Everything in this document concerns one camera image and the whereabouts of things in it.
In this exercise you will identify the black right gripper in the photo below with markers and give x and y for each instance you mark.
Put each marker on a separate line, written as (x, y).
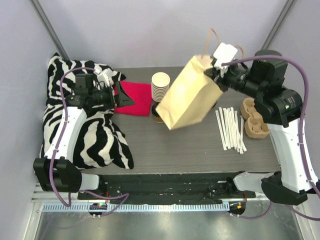
(215, 75)

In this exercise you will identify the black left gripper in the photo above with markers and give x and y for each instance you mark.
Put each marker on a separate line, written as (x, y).
(116, 95)

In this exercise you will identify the brown paper bag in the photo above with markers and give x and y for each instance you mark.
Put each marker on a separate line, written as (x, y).
(192, 94)

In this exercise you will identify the brown paper coffee cup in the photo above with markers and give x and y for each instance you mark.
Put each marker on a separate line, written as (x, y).
(158, 119)

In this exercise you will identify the black plastic cup lid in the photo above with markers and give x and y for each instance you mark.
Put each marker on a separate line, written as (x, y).
(153, 109)

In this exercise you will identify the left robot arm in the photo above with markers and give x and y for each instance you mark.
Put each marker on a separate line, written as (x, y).
(56, 171)

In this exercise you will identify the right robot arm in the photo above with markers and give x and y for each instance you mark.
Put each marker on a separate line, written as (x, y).
(283, 110)

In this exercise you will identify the pink folded cloth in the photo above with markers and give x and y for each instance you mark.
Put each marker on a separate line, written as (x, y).
(141, 94)

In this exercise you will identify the stack of brown paper cups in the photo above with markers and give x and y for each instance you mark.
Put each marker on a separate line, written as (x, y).
(160, 83)

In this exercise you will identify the zebra print pillow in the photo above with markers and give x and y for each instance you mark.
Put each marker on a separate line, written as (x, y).
(100, 141)

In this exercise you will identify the white wrapped straw bundle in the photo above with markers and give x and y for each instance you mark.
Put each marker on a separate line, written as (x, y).
(231, 128)

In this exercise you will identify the brown pulp cup carrier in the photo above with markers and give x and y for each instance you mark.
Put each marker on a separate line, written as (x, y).
(254, 125)

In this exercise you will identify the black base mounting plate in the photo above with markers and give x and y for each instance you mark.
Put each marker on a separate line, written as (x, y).
(174, 188)

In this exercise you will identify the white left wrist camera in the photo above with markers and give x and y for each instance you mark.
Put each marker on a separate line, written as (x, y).
(103, 77)

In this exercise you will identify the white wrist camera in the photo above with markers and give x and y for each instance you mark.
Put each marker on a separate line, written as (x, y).
(103, 77)
(224, 53)

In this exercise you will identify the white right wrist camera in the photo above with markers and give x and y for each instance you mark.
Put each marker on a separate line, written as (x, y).
(224, 53)

